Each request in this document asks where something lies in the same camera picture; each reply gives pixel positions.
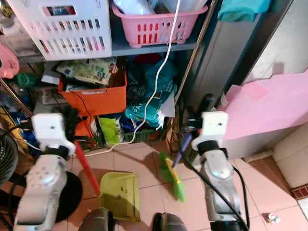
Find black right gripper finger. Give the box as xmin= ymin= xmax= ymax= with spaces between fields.
xmin=199 ymin=93 xmax=215 ymax=114

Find green broom with blue handle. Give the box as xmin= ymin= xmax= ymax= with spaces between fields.
xmin=158 ymin=132 xmax=194 ymax=203

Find green dustpan with red handle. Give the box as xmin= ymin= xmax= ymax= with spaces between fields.
xmin=74 ymin=141 xmax=141 ymax=222

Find black floor fan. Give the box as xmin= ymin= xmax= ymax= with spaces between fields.
xmin=0 ymin=132 xmax=71 ymax=225

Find orange plastic bin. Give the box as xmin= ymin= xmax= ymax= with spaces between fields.
xmin=57 ymin=73 xmax=128 ymax=117

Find lime green bag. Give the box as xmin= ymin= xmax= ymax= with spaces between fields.
xmin=101 ymin=117 xmax=124 ymax=146

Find teal plastic bag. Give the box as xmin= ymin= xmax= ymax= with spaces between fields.
xmin=124 ymin=103 xmax=163 ymax=129

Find grey metal cabinet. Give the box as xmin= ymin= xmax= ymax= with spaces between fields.
xmin=178 ymin=0 xmax=308 ymax=162

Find pink paper sheet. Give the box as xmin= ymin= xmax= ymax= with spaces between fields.
xmin=218 ymin=70 xmax=308 ymax=141

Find grey metal shelf rack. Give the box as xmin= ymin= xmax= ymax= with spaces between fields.
xmin=0 ymin=0 xmax=218 ymax=150

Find pink plastic basket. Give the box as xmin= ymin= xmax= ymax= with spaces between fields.
xmin=112 ymin=2 xmax=209 ymax=48

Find white plastic laundry basket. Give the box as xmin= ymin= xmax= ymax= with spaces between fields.
xmin=6 ymin=0 xmax=113 ymax=61

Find grey left robot leg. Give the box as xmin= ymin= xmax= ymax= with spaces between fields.
xmin=77 ymin=207 xmax=116 ymax=231

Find grey robot leg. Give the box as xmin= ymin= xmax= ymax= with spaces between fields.
xmin=151 ymin=212 xmax=193 ymax=231
xmin=77 ymin=207 xmax=116 ymax=231

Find teal cloth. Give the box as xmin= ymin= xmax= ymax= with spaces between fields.
xmin=217 ymin=0 xmax=271 ymax=23

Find grey right robot leg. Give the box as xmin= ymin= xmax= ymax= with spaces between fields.
xmin=151 ymin=212 xmax=193 ymax=231

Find crumpled silver wrapper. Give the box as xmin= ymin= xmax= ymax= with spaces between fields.
xmin=267 ymin=213 xmax=281 ymax=225

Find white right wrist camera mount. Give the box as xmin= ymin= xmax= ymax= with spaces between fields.
xmin=192 ymin=111 xmax=230 ymax=152

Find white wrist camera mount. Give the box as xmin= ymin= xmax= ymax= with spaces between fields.
xmin=192 ymin=111 xmax=230 ymax=152
xmin=31 ymin=113 xmax=77 ymax=156

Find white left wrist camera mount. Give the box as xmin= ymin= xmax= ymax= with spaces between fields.
xmin=31 ymin=113 xmax=77 ymax=156

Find white power cable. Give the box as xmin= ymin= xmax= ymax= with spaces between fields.
xmin=95 ymin=0 xmax=182 ymax=154

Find pink round ring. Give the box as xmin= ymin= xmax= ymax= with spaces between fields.
xmin=0 ymin=43 xmax=20 ymax=79

